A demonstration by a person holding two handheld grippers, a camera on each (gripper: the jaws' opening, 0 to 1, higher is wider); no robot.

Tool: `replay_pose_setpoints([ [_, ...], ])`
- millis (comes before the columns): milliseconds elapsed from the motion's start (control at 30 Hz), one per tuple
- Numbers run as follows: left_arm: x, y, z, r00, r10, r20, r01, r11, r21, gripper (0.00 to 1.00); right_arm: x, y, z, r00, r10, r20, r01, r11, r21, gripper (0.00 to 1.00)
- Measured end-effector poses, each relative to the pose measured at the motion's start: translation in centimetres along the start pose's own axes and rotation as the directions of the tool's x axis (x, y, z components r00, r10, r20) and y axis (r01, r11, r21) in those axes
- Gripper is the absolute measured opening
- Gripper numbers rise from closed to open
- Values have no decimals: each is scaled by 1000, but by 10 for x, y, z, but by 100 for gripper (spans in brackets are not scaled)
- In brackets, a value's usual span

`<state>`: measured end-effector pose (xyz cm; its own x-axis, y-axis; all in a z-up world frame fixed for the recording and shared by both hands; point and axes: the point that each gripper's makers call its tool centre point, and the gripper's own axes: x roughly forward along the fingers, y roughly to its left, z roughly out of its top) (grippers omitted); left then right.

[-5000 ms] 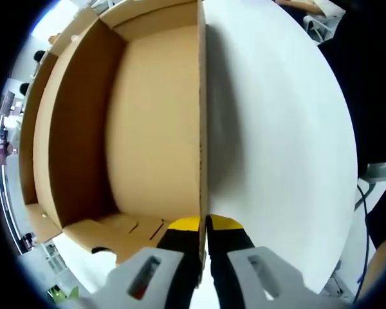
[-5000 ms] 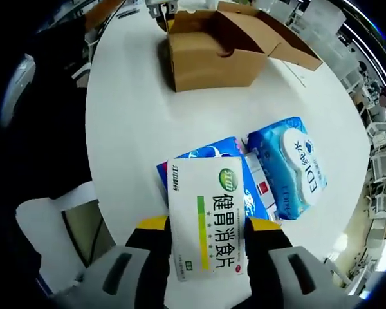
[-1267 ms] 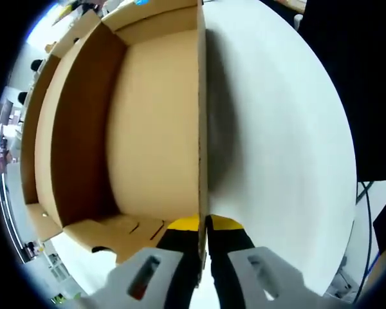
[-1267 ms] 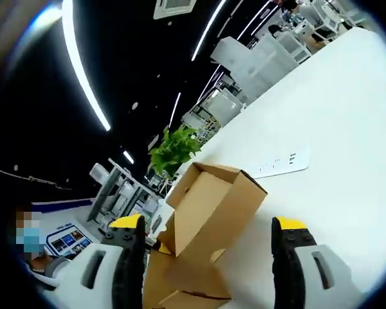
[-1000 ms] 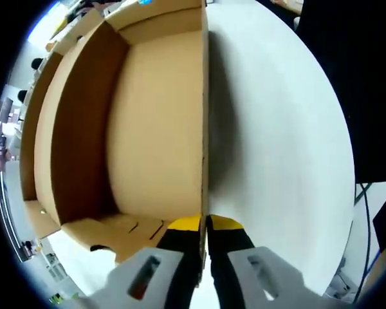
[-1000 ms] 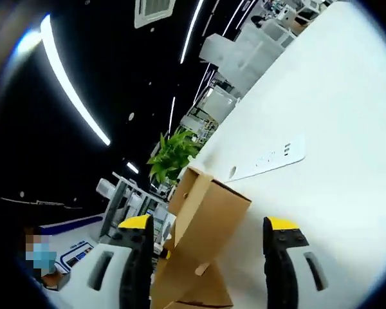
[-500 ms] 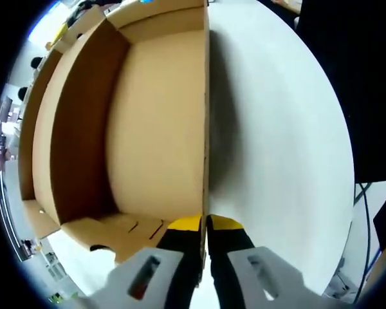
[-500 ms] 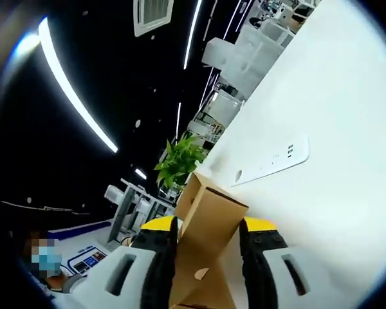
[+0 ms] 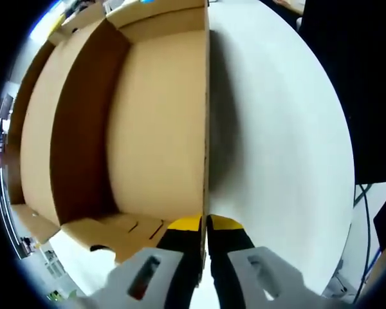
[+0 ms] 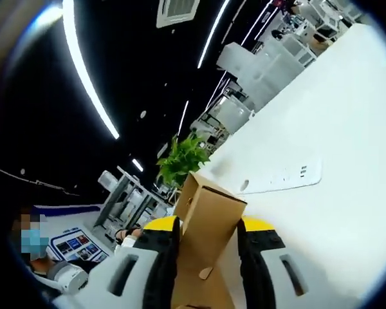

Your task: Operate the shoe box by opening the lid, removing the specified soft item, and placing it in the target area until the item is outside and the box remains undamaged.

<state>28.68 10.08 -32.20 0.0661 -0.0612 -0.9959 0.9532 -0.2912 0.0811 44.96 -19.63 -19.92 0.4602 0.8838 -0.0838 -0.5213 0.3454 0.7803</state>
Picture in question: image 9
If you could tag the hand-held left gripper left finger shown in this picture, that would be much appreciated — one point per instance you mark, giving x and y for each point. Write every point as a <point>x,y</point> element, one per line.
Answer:
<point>177,267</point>

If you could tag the brown cardboard shoe box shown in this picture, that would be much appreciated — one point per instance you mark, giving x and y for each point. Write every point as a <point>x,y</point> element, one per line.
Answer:
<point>154,112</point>

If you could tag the person in black shirt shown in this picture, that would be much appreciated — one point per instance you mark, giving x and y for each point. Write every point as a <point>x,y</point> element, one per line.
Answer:
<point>357,80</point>

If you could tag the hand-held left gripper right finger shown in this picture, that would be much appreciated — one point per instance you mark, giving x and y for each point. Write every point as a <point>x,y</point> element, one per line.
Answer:
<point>238,267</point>

